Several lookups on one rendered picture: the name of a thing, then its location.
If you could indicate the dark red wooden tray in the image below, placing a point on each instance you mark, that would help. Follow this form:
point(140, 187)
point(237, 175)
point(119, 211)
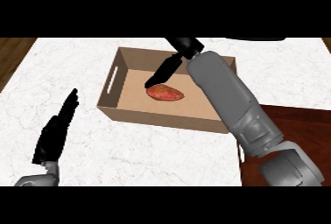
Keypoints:
point(298, 125)

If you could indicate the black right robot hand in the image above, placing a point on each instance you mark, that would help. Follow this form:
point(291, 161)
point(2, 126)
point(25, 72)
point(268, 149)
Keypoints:
point(171, 68)

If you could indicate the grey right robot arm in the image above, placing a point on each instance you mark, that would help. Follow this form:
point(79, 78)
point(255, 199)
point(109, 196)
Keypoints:
point(246, 116)

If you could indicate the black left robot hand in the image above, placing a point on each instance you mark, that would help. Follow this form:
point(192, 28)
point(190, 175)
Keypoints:
point(54, 137)

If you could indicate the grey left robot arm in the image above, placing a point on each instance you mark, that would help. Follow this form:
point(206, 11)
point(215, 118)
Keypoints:
point(41, 178)

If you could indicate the brown cardboard box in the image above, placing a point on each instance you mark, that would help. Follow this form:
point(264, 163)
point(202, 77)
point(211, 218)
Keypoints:
point(143, 99)

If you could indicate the orange sweet potato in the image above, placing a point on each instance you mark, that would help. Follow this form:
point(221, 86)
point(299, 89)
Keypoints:
point(165, 92)

